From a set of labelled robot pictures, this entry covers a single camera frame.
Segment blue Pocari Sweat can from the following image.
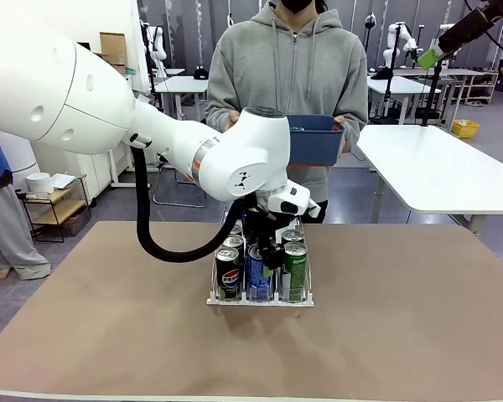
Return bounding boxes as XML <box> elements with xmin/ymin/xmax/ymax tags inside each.
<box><xmin>246</xmin><ymin>244</ymin><xmax>274</xmax><ymax>302</ymax></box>

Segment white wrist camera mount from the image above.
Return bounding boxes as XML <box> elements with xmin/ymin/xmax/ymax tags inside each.
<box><xmin>267</xmin><ymin>179</ymin><xmax>322</xmax><ymax>221</ymax></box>

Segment white cylindrical air purifier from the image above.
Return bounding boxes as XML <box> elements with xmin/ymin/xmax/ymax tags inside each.
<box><xmin>0</xmin><ymin>140</ymin><xmax>39</xmax><ymax>176</ymax></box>

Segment white cabinet wooden top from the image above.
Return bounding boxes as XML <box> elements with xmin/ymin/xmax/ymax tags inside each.
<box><xmin>65</xmin><ymin>144</ymin><xmax>132</xmax><ymax>203</ymax></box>

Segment white wire can dispenser rack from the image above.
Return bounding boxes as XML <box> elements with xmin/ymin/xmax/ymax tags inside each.
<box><xmin>206</xmin><ymin>204</ymin><xmax>315</xmax><ymax>309</ymax></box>

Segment grey-sleeved right forearm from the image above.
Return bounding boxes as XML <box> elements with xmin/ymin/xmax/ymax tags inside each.
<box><xmin>204</xmin><ymin>81</ymin><xmax>241</xmax><ymax>138</ymax></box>

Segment blue storage bin orange handles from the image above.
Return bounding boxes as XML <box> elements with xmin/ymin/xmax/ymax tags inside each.
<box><xmin>286</xmin><ymin>114</ymin><xmax>347</xmax><ymax>169</ymax></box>

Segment white adjustable side table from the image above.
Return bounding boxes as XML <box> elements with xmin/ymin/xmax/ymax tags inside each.
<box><xmin>108</xmin><ymin>142</ymin><xmax>152</xmax><ymax>188</ymax></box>

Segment small white cylinder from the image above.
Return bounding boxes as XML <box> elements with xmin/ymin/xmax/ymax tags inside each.
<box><xmin>24</xmin><ymin>171</ymin><xmax>55</xmax><ymax>194</ymax></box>

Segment black wire shelf wooden boards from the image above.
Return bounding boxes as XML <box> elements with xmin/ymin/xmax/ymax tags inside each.
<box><xmin>15</xmin><ymin>173</ymin><xmax>91</xmax><ymax>243</ymax></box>

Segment person in grey hoodie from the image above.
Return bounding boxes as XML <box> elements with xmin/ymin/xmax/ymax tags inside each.
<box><xmin>204</xmin><ymin>0</ymin><xmax>369</xmax><ymax>224</ymax></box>

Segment black tripod stand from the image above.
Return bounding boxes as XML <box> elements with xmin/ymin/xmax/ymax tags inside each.
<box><xmin>376</xmin><ymin>24</ymin><xmax>403</xmax><ymax>115</ymax></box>
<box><xmin>421</xmin><ymin>60</ymin><xmax>445</xmax><ymax>126</ymax></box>

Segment grey-sleeved left forearm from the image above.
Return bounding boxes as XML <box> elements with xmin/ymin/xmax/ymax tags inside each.
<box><xmin>338</xmin><ymin>81</ymin><xmax>369</xmax><ymax>155</ymax></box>

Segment wooden shelf rack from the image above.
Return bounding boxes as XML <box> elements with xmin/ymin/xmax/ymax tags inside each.
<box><xmin>456</xmin><ymin>69</ymin><xmax>500</xmax><ymax>106</ymax></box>

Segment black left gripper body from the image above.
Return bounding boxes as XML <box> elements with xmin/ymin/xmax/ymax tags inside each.
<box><xmin>241</xmin><ymin>199</ymin><xmax>299</xmax><ymax>247</ymax></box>

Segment black face mask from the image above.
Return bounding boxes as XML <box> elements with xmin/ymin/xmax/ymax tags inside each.
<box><xmin>279</xmin><ymin>0</ymin><xmax>319</xmax><ymax>16</ymax></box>

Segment green Sprite can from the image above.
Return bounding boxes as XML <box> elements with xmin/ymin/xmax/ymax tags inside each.
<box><xmin>280</xmin><ymin>229</ymin><xmax>306</xmax><ymax>246</ymax></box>
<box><xmin>282</xmin><ymin>241</ymin><xmax>309</xmax><ymax>303</ymax></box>

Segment black corrugated cable hose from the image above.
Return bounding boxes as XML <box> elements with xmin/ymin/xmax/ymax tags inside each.
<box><xmin>127</xmin><ymin>132</ymin><xmax>247</xmax><ymax>265</ymax></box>

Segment metal frame chair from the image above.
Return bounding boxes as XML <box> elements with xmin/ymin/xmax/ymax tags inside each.
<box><xmin>153</xmin><ymin>165</ymin><xmax>209</xmax><ymax>209</ymax></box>

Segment bystander in grey trousers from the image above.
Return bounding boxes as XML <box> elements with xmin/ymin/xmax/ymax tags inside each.
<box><xmin>0</xmin><ymin>125</ymin><xmax>51</xmax><ymax>281</ymax></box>

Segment long white background table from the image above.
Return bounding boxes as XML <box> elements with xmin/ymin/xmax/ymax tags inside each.
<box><xmin>366</xmin><ymin>66</ymin><xmax>462</xmax><ymax>126</ymax></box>

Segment cardboard box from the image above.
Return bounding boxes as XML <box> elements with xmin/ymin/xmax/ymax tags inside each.
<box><xmin>99</xmin><ymin>31</ymin><xmax>128</xmax><ymax>67</ymax></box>

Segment yellow plastic crate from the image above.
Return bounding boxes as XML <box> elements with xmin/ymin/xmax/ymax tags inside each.
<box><xmin>451</xmin><ymin>118</ymin><xmax>480</xmax><ymax>139</ymax></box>

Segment white background desk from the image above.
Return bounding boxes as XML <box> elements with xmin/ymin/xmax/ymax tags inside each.
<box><xmin>153</xmin><ymin>75</ymin><xmax>210</xmax><ymax>123</ymax></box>

